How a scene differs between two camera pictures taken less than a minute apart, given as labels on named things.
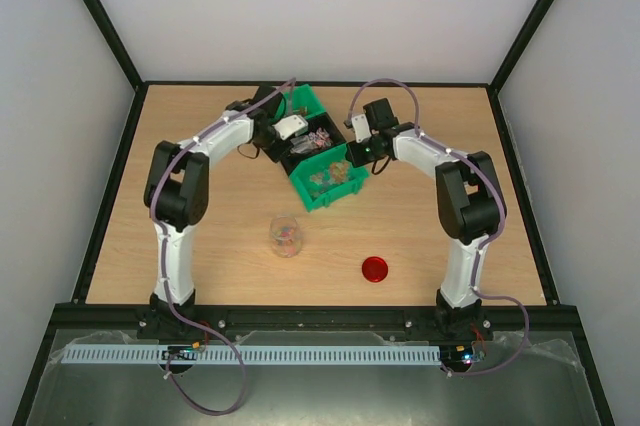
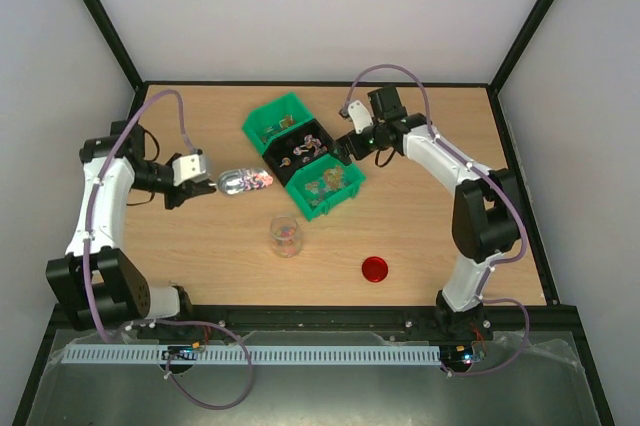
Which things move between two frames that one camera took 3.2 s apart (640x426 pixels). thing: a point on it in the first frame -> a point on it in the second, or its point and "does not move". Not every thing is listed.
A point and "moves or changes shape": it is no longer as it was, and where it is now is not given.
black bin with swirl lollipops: (325, 136) moves or changes shape
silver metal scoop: (303, 144) -> (239, 180)
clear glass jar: (286, 236) does not move
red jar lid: (374, 269) does not move
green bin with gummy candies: (328, 177) moves or changes shape
